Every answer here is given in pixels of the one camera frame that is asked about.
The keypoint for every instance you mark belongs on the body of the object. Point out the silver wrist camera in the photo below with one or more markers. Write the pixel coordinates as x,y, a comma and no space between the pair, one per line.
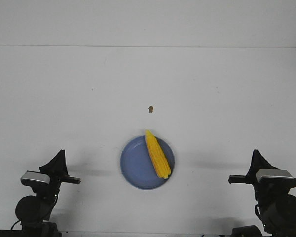
277,177
30,178

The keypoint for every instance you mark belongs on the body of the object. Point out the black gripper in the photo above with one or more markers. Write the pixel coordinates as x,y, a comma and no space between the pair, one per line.
258,162
58,168

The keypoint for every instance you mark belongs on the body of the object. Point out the yellow plastic corn cob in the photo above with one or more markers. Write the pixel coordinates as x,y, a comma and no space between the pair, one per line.
157,156

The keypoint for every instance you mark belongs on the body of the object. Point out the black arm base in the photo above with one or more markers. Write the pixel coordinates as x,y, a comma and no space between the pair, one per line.
246,231
44,229

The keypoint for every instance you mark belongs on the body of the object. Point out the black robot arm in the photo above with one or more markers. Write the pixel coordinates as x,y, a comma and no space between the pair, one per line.
33,211
275,207

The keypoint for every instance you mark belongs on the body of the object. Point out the blue round plate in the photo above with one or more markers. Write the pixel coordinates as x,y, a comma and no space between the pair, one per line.
136,166

